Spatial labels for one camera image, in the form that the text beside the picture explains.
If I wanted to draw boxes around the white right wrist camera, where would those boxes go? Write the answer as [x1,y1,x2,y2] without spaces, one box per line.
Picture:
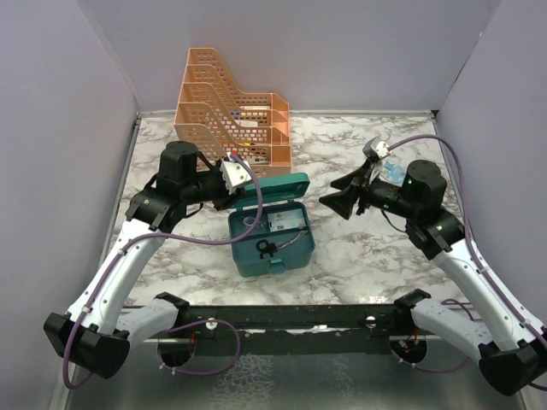
[362,137,390,183]

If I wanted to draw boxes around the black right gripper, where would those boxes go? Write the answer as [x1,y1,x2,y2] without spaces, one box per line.
[321,158,419,219]

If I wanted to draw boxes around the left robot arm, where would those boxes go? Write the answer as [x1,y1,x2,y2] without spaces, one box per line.
[44,141,369,379]

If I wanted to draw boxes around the black metal base rail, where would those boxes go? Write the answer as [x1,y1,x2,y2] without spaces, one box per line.
[157,304,417,356]

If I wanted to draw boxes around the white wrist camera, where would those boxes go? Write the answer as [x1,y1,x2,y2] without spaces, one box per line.
[221,152,252,195]
[362,137,390,183]

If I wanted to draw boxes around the teal divided tray insert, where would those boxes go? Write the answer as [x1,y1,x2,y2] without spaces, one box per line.
[232,202,315,264]

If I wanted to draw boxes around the black handled scissors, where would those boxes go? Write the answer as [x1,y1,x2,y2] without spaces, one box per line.
[256,230,308,260]

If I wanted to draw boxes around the blue white dressing packet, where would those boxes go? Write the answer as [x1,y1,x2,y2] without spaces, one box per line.
[268,208,306,231]

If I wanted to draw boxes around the small clear blue packet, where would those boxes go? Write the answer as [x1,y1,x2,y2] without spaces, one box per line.
[242,217,256,228]

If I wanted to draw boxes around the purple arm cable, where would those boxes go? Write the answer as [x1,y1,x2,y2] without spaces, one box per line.
[62,155,264,390]
[384,133,547,390]

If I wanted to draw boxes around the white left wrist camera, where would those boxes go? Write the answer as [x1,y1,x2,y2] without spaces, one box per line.
[221,152,252,195]

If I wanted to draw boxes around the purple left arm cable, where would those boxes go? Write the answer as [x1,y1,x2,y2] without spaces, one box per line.
[62,155,264,390]

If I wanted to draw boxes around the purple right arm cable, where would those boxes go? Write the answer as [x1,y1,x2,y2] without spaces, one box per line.
[384,133,547,390]

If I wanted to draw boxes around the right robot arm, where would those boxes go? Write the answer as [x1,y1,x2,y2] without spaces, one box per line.
[320,160,546,396]

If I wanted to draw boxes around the blue toothbrush blister pack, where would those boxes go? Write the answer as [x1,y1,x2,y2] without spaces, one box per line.
[380,160,406,185]

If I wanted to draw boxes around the peach plastic file organizer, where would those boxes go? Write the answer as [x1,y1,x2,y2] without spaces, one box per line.
[174,47,292,178]

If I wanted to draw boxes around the teal plastic medicine box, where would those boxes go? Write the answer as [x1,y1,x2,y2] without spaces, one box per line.
[228,173,315,278]

